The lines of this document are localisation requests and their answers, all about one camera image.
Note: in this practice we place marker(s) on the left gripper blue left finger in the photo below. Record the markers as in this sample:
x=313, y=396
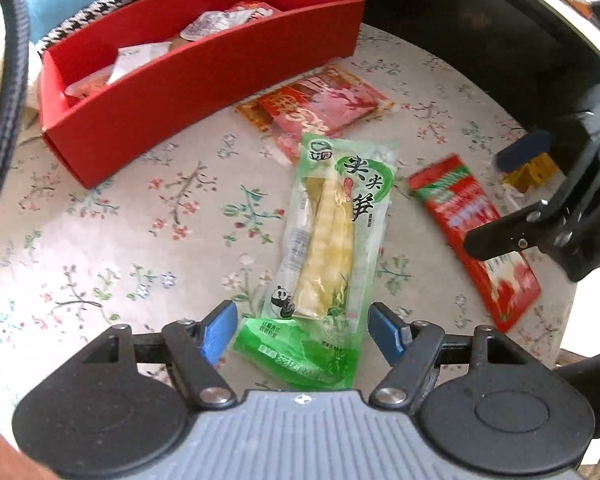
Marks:
x=216, y=331

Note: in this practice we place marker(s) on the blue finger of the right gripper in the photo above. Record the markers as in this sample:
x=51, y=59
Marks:
x=532, y=144

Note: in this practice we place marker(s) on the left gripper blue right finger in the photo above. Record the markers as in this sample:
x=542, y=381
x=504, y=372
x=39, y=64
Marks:
x=389, y=332

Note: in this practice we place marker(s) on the yellow snack packet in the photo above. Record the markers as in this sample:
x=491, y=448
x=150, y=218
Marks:
x=531, y=175

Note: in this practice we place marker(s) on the green bamboo shoot packet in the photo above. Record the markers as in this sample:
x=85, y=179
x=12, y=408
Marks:
x=313, y=317

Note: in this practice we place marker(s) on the red green snack packet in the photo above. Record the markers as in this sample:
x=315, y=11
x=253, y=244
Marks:
x=456, y=200

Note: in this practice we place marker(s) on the pink red snack packet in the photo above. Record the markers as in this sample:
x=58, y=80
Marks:
x=323, y=103

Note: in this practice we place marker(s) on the red orange packet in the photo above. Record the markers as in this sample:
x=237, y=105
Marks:
x=281, y=145

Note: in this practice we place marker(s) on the silver white snack packet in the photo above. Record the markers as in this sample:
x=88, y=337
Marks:
x=133, y=57

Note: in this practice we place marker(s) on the red cardboard box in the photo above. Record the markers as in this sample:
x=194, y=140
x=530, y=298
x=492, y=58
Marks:
x=99, y=135

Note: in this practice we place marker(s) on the orange packet in box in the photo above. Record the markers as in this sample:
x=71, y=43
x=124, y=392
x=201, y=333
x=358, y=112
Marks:
x=88, y=85

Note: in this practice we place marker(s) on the red packet in box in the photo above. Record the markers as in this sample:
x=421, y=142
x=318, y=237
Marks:
x=256, y=10

